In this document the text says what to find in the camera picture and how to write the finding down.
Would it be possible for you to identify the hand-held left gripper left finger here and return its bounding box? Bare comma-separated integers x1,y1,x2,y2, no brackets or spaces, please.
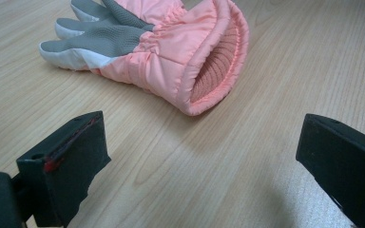
15,110,112,228

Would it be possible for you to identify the pink glove with grey palm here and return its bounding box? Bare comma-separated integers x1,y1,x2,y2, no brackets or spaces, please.
38,0,251,117

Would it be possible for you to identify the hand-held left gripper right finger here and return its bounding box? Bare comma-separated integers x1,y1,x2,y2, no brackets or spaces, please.
295,113,365,228

